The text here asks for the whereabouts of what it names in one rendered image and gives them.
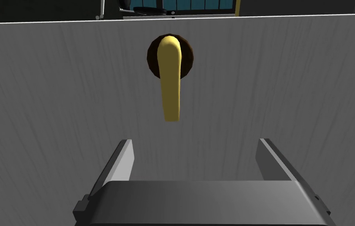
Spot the yellow lever door handle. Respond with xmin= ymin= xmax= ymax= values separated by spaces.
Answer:
xmin=146 ymin=34 xmax=194 ymax=122

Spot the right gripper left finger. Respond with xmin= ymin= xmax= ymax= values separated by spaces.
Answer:
xmin=88 ymin=139 xmax=135 ymax=198

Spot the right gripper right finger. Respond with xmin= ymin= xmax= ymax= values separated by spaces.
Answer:
xmin=255 ymin=138 xmax=311 ymax=193

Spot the window with blue panes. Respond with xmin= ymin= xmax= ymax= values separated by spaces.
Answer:
xmin=119 ymin=0 xmax=237 ymax=17

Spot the grey door leaf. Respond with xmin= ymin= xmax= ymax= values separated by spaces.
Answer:
xmin=0 ymin=13 xmax=355 ymax=226

